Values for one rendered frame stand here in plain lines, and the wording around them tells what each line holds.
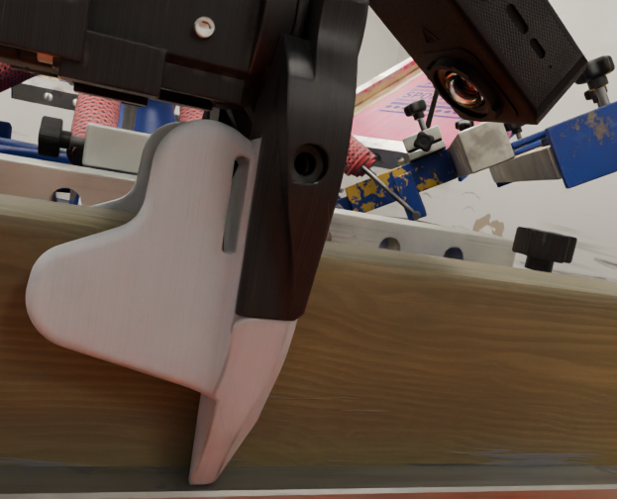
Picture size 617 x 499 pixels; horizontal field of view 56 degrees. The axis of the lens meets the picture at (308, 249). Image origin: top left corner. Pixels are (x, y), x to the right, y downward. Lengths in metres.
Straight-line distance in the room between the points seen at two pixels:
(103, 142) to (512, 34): 0.39
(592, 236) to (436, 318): 2.69
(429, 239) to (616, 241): 2.25
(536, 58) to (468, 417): 0.11
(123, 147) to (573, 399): 0.40
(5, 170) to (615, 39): 2.83
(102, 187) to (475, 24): 0.34
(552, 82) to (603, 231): 2.64
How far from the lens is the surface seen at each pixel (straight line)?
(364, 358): 0.18
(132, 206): 0.19
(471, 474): 0.21
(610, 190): 2.84
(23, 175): 0.47
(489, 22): 0.18
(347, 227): 0.51
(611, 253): 2.78
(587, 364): 0.23
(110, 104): 0.75
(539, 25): 0.19
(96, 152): 0.52
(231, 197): 0.15
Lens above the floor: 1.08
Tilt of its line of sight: 8 degrees down
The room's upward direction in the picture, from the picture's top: 11 degrees clockwise
